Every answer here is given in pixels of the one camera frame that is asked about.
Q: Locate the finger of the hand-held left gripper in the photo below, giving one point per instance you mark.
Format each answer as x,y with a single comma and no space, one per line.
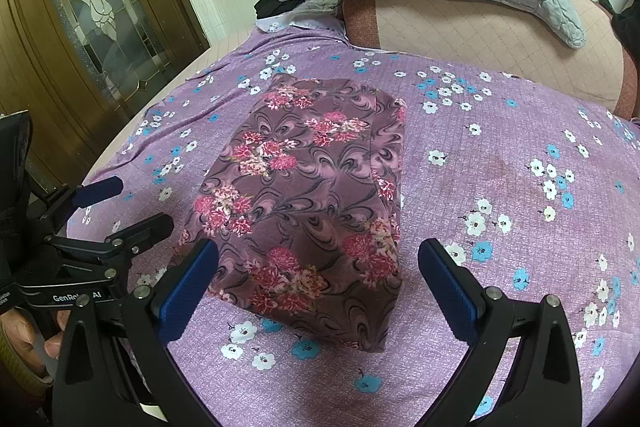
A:
145,229
100,191

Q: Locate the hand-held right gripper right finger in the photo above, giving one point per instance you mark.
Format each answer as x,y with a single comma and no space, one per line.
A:
450,292

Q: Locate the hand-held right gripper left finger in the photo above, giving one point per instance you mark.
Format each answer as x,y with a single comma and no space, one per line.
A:
192,287

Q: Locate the mauve floral printed garment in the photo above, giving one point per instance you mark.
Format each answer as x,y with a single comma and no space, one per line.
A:
305,202

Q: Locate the person's left hand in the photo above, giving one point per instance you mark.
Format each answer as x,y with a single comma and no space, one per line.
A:
27,347

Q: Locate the purple flower print bedsheet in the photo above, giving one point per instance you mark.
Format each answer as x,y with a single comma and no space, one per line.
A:
500,217

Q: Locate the wooden door with glass panel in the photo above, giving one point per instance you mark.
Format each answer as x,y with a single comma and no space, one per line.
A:
90,32

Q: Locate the pink quilted bed cushion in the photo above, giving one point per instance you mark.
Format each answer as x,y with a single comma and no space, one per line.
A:
480,42

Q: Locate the black cloth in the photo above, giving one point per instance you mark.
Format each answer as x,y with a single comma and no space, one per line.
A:
272,4

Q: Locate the white cloth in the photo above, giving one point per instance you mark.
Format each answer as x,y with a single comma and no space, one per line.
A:
300,21

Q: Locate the dark cloth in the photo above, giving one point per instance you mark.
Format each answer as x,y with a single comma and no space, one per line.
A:
625,24

